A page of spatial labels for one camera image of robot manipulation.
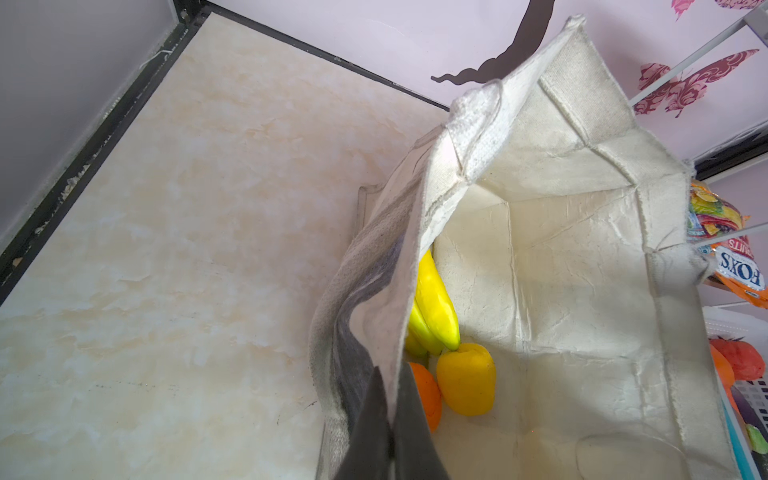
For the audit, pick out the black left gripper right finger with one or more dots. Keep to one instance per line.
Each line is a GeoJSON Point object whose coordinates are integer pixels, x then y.
{"type": "Point", "coordinates": [415, 456]}

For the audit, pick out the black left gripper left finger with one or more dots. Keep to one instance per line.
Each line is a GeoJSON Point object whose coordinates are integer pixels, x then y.
{"type": "Point", "coordinates": [369, 456]}

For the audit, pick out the orange fruit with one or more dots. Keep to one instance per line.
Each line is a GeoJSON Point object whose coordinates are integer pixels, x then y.
{"type": "Point", "coordinates": [429, 393]}

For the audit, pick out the yellow orange apple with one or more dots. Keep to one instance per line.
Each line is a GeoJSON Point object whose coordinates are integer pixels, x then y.
{"type": "Point", "coordinates": [467, 379]}

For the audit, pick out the yellow banana bunch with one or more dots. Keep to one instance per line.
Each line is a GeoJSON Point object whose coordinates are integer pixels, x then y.
{"type": "Point", "coordinates": [433, 324]}

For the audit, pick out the cream canvas grocery bag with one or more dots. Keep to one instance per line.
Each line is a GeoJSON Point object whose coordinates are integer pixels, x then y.
{"type": "Point", "coordinates": [558, 226]}

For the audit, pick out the orange Fox's candy bag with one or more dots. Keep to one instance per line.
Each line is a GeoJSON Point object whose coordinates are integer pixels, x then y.
{"type": "Point", "coordinates": [718, 224]}

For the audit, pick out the orange tangerine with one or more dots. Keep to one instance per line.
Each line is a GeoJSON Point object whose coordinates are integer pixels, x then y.
{"type": "Point", "coordinates": [724, 369]}

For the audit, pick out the teal plastic basket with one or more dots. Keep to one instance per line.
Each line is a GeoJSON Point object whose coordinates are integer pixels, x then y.
{"type": "Point", "coordinates": [741, 451]}

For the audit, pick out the dark purple eggplant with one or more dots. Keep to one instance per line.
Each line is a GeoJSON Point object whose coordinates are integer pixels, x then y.
{"type": "Point", "coordinates": [755, 429]}

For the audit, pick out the red tomato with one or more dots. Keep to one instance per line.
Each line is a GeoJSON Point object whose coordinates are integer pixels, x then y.
{"type": "Point", "coordinates": [746, 361]}

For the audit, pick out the white plastic basket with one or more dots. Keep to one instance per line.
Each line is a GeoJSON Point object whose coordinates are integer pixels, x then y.
{"type": "Point", "coordinates": [722, 323]}

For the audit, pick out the white wood two-tier shelf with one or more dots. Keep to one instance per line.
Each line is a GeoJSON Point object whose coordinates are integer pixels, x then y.
{"type": "Point", "coordinates": [701, 79]}

